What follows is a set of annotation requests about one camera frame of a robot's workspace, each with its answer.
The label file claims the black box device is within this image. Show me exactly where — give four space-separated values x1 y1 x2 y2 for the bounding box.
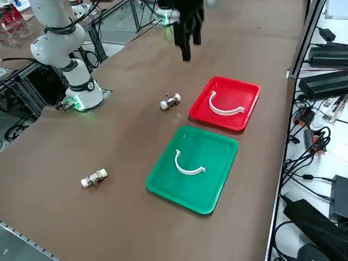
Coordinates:
328 175 348 221

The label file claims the large black power brick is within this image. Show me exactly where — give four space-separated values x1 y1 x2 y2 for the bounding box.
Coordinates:
298 69 348 101

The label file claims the white-capped metal pipe fitting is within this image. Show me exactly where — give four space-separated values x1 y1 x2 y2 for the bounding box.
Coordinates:
80 168 109 189
159 92 182 112

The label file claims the red plastic tray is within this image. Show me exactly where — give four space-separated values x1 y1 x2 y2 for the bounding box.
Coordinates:
188 76 263 133

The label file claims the small black power adapter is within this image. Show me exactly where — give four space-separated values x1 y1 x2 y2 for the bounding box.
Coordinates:
317 26 337 42

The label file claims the clear acrylic shelf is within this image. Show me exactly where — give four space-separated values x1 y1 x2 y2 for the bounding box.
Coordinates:
0 4 34 49

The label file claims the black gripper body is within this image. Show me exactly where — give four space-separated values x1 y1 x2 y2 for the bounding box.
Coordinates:
173 0 205 23

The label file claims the green plastic tray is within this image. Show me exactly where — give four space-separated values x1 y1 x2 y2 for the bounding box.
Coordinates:
145 125 240 217

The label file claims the large white pipe clamp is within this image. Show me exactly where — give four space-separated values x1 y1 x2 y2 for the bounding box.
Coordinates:
208 90 246 117

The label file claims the small white pipe clamp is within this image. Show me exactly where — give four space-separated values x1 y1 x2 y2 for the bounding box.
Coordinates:
174 149 207 176

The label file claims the long black power brick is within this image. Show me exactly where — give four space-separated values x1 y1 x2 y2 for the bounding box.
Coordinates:
308 41 348 69

